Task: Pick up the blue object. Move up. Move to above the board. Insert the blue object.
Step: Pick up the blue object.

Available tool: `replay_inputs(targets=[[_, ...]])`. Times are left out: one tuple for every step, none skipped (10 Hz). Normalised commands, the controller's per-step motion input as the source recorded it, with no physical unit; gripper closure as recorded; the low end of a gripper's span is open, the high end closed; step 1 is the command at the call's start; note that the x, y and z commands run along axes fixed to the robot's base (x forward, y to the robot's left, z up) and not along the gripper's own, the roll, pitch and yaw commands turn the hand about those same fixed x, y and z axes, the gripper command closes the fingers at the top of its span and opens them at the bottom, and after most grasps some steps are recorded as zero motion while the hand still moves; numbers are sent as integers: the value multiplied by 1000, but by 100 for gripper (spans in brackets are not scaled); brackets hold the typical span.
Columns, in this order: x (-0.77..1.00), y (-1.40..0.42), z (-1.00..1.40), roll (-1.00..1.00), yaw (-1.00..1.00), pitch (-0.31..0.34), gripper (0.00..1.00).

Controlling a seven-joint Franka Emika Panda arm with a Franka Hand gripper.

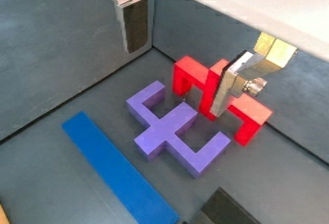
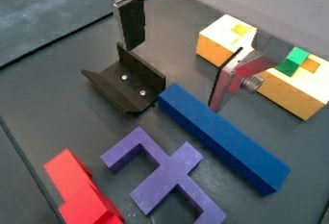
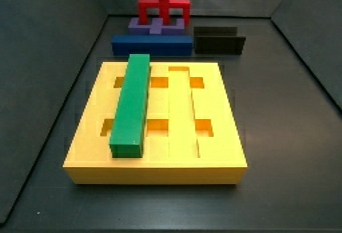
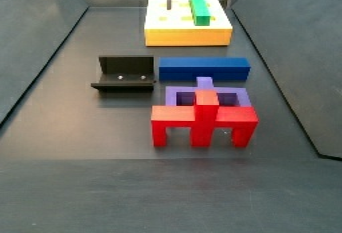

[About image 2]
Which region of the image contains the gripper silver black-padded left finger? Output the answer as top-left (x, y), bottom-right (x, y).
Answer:
top-left (113, 0), bottom-right (146, 50)

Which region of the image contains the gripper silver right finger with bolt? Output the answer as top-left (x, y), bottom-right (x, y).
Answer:
top-left (208, 37), bottom-right (279, 112)

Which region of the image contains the long blue block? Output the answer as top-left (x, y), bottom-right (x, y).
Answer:
top-left (158, 84), bottom-right (290, 195)

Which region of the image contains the yellow puzzle board base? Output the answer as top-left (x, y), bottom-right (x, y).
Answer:
top-left (196, 14), bottom-right (329, 120)

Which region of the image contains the green block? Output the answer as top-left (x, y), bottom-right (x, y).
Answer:
top-left (275, 47), bottom-right (310, 77)

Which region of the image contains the purple cross-shaped block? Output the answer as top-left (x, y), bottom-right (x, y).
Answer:
top-left (100, 127), bottom-right (226, 224)

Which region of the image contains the red stepped block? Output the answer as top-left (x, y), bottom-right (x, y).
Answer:
top-left (44, 149), bottom-right (124, 224)

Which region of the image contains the black angled bracket stand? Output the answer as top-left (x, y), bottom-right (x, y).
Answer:
top-left (81, 43), bottom-right (166, 115)

